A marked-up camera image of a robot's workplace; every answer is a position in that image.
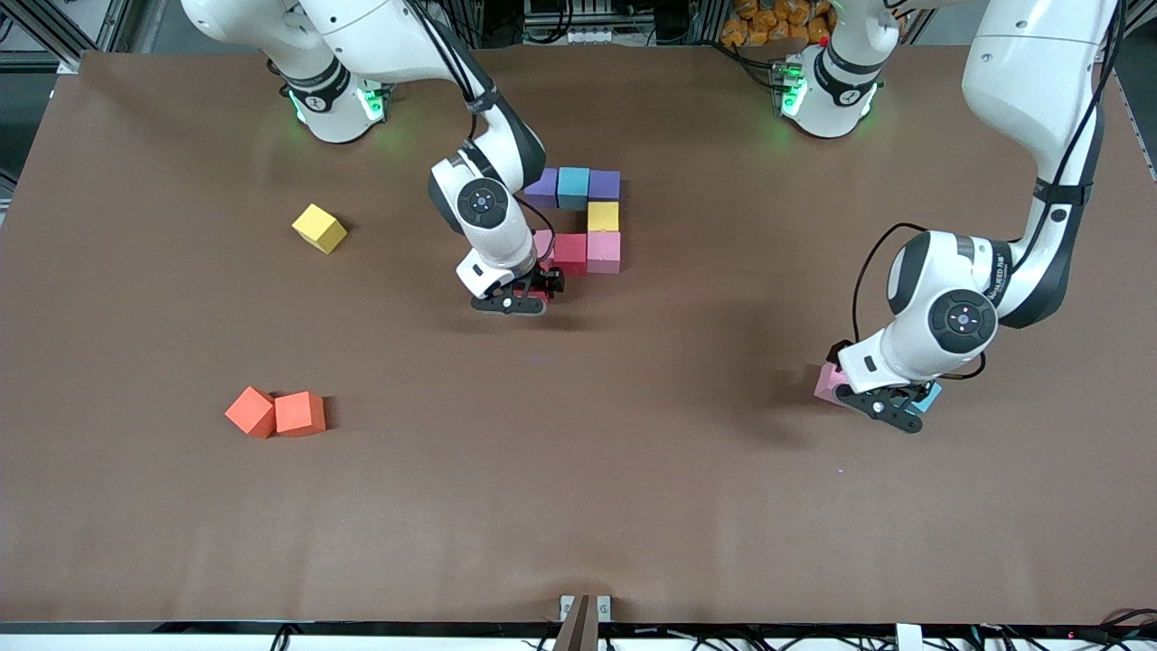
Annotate aluminium frame profile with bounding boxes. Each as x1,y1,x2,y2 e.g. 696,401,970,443
1107,0,1157,66
18,0,136,75

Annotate large paper table cover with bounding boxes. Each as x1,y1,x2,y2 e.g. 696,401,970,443
0,43,1157,627

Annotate bag of orange items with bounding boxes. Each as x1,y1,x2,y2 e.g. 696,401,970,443
720,0,837,48

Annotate white electronics unit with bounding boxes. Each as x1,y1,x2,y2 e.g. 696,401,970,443
522,0,617,46

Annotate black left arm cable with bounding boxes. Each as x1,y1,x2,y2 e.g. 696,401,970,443
850,0,1126,346

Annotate orange foam cube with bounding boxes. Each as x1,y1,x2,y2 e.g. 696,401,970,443
274,391,327,439
224,386,277,439

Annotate white power strip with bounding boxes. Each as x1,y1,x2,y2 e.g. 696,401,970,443
348,0,453,51

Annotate silver metal bracket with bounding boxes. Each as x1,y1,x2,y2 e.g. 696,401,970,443
559,594,613,625

